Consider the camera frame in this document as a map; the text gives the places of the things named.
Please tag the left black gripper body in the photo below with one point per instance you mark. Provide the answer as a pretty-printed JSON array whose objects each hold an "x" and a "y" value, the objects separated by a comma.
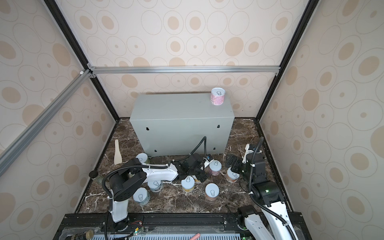
[{"x": 199, "y": 174}]

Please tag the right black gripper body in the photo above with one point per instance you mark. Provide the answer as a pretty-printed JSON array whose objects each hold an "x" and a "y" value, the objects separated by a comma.
[{"x": 244, "y": 174}]

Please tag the brown orange can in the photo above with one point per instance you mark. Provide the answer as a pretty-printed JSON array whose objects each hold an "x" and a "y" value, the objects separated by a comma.
[
  {"x": 231, "y": 176},
  {"x": 212, "y": 191}
]

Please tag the pink can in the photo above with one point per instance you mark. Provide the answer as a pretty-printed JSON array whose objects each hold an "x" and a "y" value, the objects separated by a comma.
[
  {"x": 215, "y": 167},
  {"x": 217, "y": 96}
]

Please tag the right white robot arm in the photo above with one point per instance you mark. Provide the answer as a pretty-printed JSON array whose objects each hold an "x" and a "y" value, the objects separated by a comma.
[{"x": 266, "y": 195}]

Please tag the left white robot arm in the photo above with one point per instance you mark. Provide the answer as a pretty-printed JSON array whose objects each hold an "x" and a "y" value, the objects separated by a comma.
[{"x": 121, "y": 184}]

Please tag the yellow can left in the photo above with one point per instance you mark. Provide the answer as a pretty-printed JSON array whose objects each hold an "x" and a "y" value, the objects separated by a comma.
[{"x": 188, "y": 184}]

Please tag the brown orange can front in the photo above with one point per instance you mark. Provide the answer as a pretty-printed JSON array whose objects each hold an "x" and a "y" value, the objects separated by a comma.
[{"x": 212, "y": 191}]

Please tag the teal can upper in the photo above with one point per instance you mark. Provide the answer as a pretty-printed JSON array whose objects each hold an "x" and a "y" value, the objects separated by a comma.
[{"x": 155, "y": 186}]

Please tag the teal can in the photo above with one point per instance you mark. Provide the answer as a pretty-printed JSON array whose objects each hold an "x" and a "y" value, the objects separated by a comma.
[
  {"x": 141, "y": 196},
  {"x": 155, "y": 186}
]

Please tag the grey metal cabinet box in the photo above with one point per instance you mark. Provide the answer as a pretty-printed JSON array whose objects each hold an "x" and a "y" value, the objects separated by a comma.
[{"x": 174, "y": 124}]

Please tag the green can upper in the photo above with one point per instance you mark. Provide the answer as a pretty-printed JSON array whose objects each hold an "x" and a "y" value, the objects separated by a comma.
[{"x": 143, "y": 158}]

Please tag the teal can lower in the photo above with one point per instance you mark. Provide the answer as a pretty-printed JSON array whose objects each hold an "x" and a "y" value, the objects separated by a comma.
[{"x": 141, "y": 196}]

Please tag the pink marker pen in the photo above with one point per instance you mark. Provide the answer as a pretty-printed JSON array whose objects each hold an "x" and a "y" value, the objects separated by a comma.
[{"x": 195, "y": 237}]

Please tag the wooden spatula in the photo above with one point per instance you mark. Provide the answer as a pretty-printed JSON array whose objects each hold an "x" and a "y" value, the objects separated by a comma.
[{"x": 117, "y": 157}]

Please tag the small dark glass bottle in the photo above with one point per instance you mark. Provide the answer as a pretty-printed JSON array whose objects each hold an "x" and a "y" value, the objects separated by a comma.
[{"x": 96, "y": 177}]

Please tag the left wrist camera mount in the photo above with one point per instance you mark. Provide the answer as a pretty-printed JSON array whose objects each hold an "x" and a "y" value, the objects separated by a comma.
[{"x": 207, "y": 159}]

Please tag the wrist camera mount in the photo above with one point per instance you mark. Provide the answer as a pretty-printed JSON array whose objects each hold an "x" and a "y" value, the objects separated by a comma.
[
  {"x": 207, "y": 159},
  {"x": 249, "y": 150}
]

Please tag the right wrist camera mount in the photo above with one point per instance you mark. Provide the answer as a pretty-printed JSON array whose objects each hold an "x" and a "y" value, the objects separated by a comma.
[{"x": 249, "y": 150}]

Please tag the black base frame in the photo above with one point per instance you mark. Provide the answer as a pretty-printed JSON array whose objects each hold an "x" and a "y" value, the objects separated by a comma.
[{"x": 145, "y": 226}]

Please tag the horizontal aluminium rail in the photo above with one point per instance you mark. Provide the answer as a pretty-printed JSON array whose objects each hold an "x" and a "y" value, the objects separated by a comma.
[{"x": 185, "y": 70}]

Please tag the left diagonal aluminium rail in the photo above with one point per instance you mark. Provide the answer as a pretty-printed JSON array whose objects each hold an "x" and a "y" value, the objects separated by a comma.
[{"x": 14, "y": 150}]

